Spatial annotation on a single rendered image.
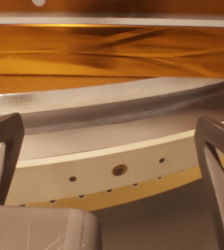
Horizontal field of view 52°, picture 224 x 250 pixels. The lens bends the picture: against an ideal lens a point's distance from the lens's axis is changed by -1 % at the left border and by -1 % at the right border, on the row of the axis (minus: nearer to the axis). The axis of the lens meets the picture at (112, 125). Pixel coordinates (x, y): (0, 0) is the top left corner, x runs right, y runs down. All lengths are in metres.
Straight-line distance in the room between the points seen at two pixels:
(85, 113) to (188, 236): 0.23
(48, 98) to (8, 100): 0.03
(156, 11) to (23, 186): 0.18
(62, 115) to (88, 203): 0.11
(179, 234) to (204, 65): 0.23
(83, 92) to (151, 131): 0.07
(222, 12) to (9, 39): 0.18
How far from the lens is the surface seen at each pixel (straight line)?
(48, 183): 0.21
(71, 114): 0.23
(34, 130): 0.24
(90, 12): 0.20
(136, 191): 0.29
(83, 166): 0.20
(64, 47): 0.22
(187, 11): 0.21
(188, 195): 0.34
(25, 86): 0.22
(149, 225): 0.32
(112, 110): 0.24
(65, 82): 0.21
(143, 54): 0.21
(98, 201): 0.28
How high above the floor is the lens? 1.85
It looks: 36 degrees down
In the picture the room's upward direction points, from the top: 1 degrees clockwise
